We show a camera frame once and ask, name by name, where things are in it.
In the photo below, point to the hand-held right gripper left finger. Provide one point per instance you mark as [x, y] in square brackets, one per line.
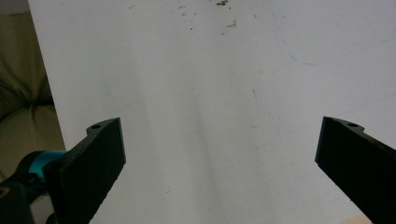
[90, 168]

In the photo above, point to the scatter of brown crumbs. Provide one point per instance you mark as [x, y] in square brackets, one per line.
[222, 3]

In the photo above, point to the olive green cloth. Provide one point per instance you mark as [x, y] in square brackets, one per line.
[21, 93]

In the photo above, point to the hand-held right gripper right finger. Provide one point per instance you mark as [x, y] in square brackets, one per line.
[358, 165]

